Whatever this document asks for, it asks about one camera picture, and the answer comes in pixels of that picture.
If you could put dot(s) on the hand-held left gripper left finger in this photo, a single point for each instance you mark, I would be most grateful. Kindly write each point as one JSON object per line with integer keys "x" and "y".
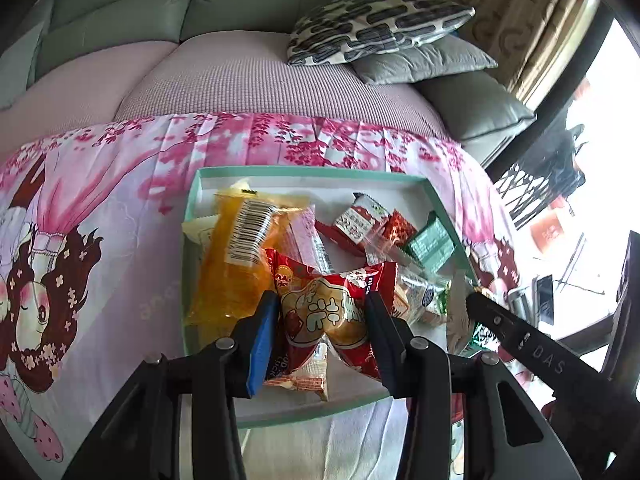
{"x": 262, "y": 345}

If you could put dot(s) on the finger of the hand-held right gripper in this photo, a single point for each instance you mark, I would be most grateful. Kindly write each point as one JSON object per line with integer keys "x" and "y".
{"x": 495, "y": 317}

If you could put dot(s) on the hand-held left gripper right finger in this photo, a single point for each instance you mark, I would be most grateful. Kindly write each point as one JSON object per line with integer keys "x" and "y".
{"x": 382, "y": 345}

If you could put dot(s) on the green and white snack packet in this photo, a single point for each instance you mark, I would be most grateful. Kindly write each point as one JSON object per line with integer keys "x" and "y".
{"x": 480, "y": 337}

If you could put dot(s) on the clear bread packet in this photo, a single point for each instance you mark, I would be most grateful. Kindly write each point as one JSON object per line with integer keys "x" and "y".
{"x": 425, "y": 295}

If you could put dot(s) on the shiny red cracker packet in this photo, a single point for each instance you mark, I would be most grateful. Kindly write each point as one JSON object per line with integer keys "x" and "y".
{"x": 320, "y": 310}

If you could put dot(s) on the yellow snack packet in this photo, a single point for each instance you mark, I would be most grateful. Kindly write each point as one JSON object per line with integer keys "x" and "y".
{"x": 225, "y": 280}

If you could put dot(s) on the dark green snack packet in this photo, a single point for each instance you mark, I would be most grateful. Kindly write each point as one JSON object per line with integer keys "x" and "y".
{"x": 430, "y": 247}

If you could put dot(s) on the pink snack packet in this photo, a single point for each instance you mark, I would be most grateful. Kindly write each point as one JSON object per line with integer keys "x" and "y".
{"x": 302, "y": 240}

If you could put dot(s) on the red foil patterned packet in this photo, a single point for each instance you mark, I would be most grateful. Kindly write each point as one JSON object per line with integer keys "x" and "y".
{"x": 399, "y": 230}

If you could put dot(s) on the small red and white packet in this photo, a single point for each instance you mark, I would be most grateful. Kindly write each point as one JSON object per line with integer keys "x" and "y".
{"x": 357, "y": 220}

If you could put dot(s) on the beige snack packet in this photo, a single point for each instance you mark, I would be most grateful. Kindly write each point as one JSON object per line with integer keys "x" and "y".
{"x": 200, "y": 230}

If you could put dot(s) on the teal shallow box tray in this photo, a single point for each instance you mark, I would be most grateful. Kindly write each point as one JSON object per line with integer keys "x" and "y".
{"x": 320, "y": 192}

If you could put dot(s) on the silver stand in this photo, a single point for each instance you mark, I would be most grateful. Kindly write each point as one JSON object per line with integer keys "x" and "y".
{"x": 522, "y": 302}

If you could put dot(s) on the dark phone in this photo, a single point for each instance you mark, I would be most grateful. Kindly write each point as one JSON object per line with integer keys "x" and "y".
{"x": 545, "y": 300}

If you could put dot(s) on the black chair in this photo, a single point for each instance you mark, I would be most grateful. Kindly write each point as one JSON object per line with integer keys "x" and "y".
{"x": 625, "y": 310}

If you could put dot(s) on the black metal railing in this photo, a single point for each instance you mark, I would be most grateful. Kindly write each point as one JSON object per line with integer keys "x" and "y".
{"x": 540, "y": 180}

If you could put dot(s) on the pink printed blanket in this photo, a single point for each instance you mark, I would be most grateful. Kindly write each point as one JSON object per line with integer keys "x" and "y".
{"x": 125, "y": 185}

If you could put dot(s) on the grey pillow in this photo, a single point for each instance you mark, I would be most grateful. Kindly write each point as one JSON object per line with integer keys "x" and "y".
{"x": 430, "y": 62}

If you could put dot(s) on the pink textured sofa cover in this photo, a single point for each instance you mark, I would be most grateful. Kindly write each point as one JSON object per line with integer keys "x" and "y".
{"x": 225, "y": 80}

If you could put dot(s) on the patterned beige curtain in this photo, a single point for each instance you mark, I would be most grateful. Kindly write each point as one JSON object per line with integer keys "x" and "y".
{"x": 520, "y": 20}

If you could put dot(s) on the black and white patterned pillow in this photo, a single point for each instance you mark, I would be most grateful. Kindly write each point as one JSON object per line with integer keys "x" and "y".
{"x": 380, "y": 25}

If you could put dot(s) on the grey-green sofa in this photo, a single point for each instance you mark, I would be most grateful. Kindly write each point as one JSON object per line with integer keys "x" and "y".
{"x": 250, "y": 5}

